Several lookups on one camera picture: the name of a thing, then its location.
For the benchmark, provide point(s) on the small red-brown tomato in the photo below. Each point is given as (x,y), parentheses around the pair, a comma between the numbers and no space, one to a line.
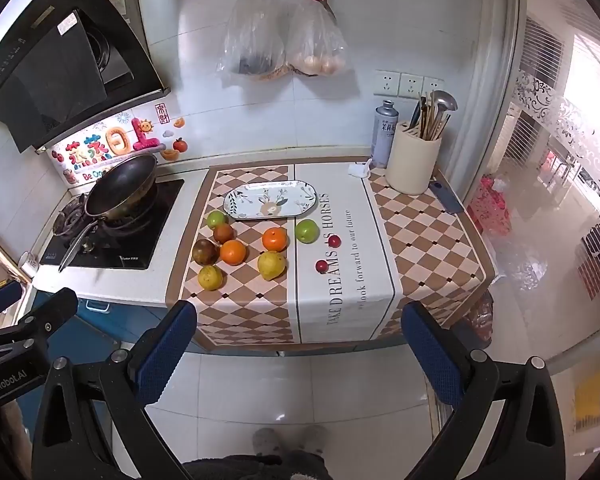
(224,234)

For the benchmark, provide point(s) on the dark blue phone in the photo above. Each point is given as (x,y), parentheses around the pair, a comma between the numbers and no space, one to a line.
(446,197)

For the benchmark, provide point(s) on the grey spray can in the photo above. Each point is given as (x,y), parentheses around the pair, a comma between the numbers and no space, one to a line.
(384,135)

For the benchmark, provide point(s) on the dark red apple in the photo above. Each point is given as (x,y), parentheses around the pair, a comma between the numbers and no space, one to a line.
(205,251)

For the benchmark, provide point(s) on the bundle of chopsticks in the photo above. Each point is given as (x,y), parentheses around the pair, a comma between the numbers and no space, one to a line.
(432,122)

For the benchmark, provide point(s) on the blue cabinet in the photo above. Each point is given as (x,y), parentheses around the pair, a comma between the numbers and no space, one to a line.
(125,325)

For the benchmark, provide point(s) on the steel ladle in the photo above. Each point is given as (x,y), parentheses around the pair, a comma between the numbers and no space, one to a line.
(444,102)

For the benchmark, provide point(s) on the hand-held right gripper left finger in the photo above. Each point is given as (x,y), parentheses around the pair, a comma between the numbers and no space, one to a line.
(167,350)

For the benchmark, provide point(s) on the cream utensil holder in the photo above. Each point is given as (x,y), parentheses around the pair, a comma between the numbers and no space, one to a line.
(412,165)

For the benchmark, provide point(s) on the white wall socket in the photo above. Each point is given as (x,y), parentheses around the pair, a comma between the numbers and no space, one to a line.
(433,87)
(411,86)
(386,83)

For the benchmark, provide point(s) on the black range hood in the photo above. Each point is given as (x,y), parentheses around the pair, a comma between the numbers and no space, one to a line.
(55,75)

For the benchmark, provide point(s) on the colourful wall stickers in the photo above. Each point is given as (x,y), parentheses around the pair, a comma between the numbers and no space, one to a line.
(117,142)

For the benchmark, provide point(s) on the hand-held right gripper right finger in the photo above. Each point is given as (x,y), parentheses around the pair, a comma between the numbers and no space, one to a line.
(432,355)

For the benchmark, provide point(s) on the orange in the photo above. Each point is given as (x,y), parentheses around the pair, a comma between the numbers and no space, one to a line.
(275,239)
(233,252)

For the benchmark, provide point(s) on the black gas stove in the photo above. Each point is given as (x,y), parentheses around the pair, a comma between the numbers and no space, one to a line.
(155,230)

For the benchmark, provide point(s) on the black frying pan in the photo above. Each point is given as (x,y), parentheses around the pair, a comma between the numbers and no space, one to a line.
(120,187)

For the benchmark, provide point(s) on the small yellow lemon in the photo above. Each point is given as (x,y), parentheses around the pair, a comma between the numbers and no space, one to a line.
(211,277)

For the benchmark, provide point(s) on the clear plastic bag of eggs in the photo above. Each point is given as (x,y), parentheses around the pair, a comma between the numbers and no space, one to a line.
(317,45)

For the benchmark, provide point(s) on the clear plastic bag dark contents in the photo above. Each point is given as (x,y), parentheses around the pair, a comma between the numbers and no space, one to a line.
(252,45)

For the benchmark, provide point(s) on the checkered table mat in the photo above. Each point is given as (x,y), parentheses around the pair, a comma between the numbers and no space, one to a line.
(430,240)

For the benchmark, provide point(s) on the white crumpled tissue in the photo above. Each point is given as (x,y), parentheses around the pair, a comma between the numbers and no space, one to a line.
(358,169)

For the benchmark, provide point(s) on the grey fuzzy slipper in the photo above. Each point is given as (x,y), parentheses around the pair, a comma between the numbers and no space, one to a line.
(267,441)
(314,440)

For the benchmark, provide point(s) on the small white cup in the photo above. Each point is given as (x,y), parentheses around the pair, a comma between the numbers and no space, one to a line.
(30,262)

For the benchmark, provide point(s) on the person's dark clothing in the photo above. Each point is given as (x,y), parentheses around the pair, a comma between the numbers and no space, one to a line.
(255,467)

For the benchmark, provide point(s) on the red cherry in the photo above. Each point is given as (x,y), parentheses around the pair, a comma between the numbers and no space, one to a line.
(334,241)
(321,265)

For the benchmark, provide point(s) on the green apple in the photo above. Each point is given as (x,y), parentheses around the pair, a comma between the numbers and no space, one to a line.
(307,230)
(217,219)

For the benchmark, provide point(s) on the patterned glass sliding door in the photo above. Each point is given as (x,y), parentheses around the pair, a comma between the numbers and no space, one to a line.
(555,110)

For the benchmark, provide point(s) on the oval patterned ceramic plate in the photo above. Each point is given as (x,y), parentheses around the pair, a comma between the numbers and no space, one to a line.
(260,201)

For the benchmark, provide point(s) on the pink plastic bag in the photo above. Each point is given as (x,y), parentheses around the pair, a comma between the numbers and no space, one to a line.
(490,207)

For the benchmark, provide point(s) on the large yellow lemon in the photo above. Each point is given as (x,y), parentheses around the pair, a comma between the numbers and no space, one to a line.
(271,264)

